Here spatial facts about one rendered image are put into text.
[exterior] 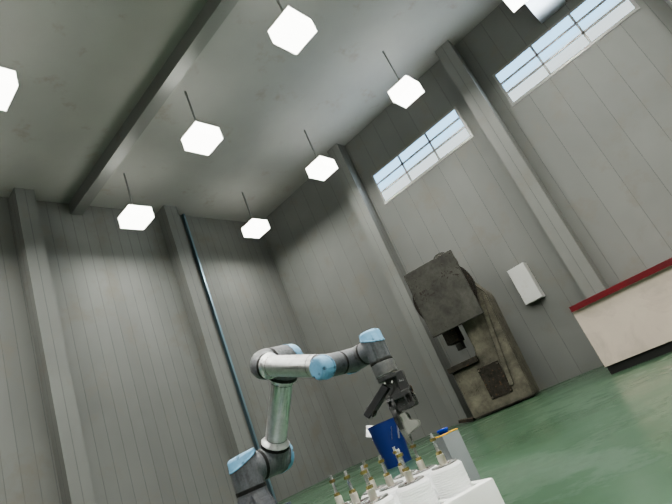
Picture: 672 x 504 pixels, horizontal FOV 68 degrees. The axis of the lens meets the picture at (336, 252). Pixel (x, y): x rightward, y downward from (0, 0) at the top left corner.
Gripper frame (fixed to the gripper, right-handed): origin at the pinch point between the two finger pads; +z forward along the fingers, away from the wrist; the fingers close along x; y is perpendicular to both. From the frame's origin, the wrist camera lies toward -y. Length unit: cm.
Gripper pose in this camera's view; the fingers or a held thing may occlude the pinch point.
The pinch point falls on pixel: (408, 440)
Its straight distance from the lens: 162.8
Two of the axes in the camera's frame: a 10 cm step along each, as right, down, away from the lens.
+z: 3.7, 8.6, -3.5
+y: 8.8, -4.5, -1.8
